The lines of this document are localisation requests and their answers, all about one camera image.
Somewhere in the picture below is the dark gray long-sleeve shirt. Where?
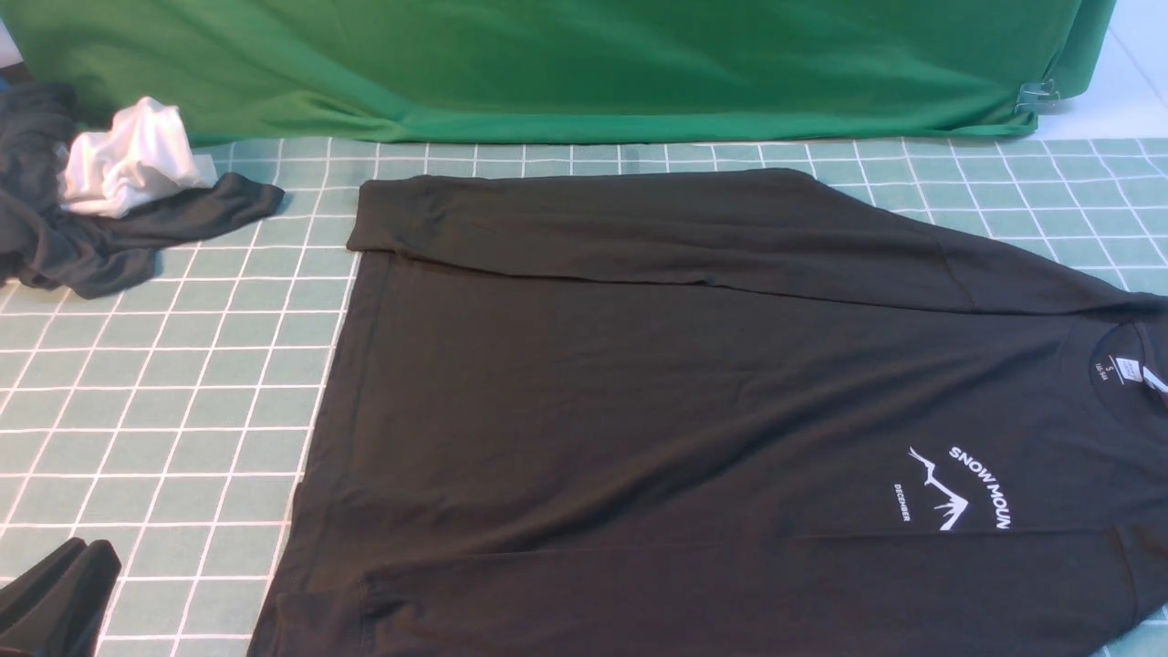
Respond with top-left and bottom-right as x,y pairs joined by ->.
246,170 -> 1167,656

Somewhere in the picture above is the crumpled dark gray garment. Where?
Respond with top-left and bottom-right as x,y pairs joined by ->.
4,83 -> 285,299

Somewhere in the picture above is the metal binder clip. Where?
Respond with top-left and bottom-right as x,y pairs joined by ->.
1014,78 -> 1062,115

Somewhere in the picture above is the green backdrop cloth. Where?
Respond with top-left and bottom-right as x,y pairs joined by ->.
4,1 -> 1115,144

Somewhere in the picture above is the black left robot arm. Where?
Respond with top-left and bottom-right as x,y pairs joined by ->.
1,537 -> 121,656

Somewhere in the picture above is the teal grid tablecloth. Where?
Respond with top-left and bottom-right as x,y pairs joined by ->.
1,137 -> 1167,656

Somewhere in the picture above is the crumpled white garment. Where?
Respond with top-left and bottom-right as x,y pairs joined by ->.
58,97 -> 220,217

